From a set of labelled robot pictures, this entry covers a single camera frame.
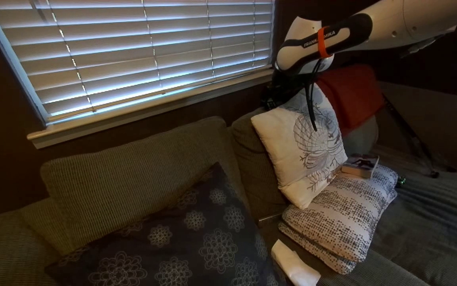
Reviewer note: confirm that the white folded cloth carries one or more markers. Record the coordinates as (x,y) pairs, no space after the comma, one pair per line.
(293,263)

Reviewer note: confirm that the wooden window sill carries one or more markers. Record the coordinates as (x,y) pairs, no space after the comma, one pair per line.
(150,108)

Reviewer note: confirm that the small green object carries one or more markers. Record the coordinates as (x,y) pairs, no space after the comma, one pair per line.
(402,179)

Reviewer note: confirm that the grey fabric sofa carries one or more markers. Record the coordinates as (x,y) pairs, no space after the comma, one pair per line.
(440,222)

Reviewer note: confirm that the black tripod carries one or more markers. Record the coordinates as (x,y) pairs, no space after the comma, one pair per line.
(413,139)

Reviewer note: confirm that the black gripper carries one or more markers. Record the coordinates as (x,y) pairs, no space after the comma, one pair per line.
(294,76)

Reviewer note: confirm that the black remote with white buttons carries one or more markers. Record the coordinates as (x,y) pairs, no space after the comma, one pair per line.
(270,104)

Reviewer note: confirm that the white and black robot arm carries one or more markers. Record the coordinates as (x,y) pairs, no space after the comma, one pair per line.
(397,20)

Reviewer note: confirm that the white speckled pillow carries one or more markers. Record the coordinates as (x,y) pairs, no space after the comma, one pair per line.
(340,216)

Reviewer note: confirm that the small paperback book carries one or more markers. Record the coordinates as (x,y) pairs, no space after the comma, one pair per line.
(361,165)

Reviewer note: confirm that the dark grey floral pillow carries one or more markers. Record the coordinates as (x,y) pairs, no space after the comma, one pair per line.
(186,243)

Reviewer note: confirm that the white window blinds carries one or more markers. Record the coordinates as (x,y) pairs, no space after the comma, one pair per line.
(134,52)

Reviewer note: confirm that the red blanket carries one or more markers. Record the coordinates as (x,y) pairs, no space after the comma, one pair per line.
(353,95)

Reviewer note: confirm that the white shell print pillow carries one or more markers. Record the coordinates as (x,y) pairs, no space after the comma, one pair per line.
(293,152)

